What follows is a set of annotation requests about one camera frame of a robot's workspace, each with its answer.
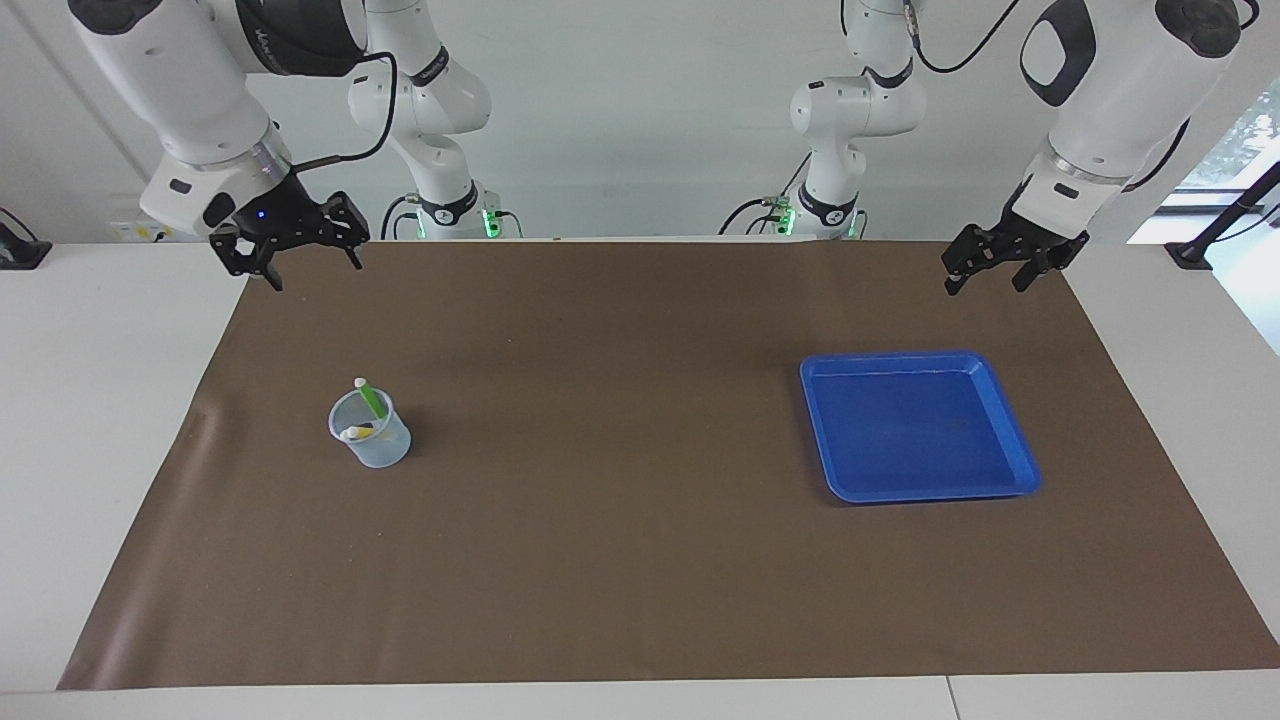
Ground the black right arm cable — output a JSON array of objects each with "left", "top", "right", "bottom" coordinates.
[{"left": 295, "top": 50, "right": 400, "bottom": 176}]

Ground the black base cable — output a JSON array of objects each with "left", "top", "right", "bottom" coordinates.
[
  {"left": 380, "top": 193, "right": 421, "bottom": 241},
  {"left": 718, "top": 150, "right": 813, "bottom": 237}
]

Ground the black clamp stand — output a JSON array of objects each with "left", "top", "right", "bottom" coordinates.
[{"left": 1165, "top": 160, "right": 1280, "bottom": 271}]

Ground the bright window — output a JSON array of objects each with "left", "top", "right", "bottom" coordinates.
[{"left": 1128, "top": 78, "right": 1280, "bottom": 246}]

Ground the translucent plastic cup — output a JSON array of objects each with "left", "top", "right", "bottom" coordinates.
[{"left": 328, "top": 387, "right": 412, "bottom": 470}]

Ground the blue plastic tray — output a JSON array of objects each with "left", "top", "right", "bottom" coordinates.
[{"left": 799, "top": 350, "right": 1043, "bottom": 504}]

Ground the black table clamp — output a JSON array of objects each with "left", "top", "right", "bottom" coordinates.
[{"left": 0, "top": 207, "right": 53, "bottom": 271}]

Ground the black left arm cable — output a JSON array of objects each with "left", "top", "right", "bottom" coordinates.
[{"left": 900, "top": 0, "right": 1021, "bottom": 74}]

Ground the black right base cable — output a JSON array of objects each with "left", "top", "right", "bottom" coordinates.
[{"left": 380, "top": 193, "right": 421, "bottom": 241}]

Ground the brown paper table mat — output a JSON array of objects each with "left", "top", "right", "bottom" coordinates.
[{"left": 57, "top": 238, "right": 1280, "bottom": 691}]

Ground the black left base cable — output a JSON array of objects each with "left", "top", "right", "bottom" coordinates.
[{"left": 718, "top": 150, "right": 813, "bottom": 237}]

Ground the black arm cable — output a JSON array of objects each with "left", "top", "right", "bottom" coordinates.
[
  {"left": 295, "top": 50, "right": 400, "bottom": 176},
  {"left": 900, "top": 0, "right": 1021, "bottom": 74}
]

